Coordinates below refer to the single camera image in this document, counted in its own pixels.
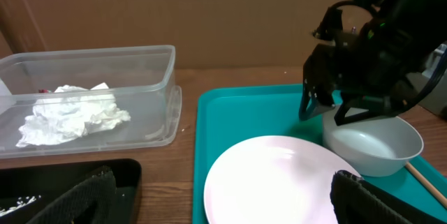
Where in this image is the large pink plate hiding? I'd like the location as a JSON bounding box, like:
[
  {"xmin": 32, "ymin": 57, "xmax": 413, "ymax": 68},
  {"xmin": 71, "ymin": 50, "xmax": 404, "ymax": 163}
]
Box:
[{"xmin": 203, "ymin": 135, "xmax": 357, "ymax": 224}]

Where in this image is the white napkin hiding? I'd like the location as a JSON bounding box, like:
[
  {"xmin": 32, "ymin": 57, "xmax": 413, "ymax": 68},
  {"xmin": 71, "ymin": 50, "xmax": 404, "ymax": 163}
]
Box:
[{"xmin": 16, "ymin": 93, "xmax": 131, "ymax": 148}]

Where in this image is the brown cardboard backdrop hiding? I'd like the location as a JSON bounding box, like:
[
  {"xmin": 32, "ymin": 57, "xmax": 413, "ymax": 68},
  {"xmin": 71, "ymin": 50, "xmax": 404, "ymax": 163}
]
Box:
[{"xmin": 0, "ymin": 0, "xmax": 371, "ymax": 71}]

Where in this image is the rice food scraps pile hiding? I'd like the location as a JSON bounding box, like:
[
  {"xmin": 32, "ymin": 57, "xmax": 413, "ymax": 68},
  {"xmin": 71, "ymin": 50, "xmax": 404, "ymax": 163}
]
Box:
[{"xmin": 1, "ymin": 196, "xmax": 41, "ymax": 216}]

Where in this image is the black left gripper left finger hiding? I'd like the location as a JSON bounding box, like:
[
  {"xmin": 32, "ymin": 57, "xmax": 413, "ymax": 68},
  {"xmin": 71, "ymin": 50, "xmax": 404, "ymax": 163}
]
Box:
[{"xmin": 29, "ymin": 166, "xmax": 117, "ymax": 224}]

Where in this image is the black plastic tray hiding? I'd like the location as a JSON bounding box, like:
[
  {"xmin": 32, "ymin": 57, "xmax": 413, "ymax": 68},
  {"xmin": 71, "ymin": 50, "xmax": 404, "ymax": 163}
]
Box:
[{"xmin": 1, "ymin": 159, "xmax": 142, "ymax": 223}]

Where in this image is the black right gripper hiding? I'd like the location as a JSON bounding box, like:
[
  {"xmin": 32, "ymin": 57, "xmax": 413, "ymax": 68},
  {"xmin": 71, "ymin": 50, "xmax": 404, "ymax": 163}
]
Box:
[{"xmin": 299, "ymin": 0, "xmax": 446, "ymax": 126}]

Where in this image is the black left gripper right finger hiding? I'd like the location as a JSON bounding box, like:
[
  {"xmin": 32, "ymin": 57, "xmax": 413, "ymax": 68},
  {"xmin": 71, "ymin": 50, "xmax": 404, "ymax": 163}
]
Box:
[{"xmin": 330, "ymin": 170, "xmax": 446, "ymax": 224}]

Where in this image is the grey bowl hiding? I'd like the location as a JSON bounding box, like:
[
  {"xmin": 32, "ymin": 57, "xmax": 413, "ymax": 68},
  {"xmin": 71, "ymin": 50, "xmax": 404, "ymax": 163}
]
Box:
[{"xmin": 322, "ymin": 110, "xmax": 424, "ymax": 177}]

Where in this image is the wooden chopstick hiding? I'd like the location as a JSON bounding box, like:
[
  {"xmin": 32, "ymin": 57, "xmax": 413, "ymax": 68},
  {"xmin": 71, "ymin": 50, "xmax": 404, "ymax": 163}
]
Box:
[{"xmin": 405, "ymin": 163, "xmax": 447, "ymax": 209}]

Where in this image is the clear plastic bin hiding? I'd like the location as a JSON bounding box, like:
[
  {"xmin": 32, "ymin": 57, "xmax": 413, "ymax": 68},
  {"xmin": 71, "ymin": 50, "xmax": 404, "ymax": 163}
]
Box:
[{"xmin": 1, "ymin": 45, "xmax": 182, "ymax": 158}]

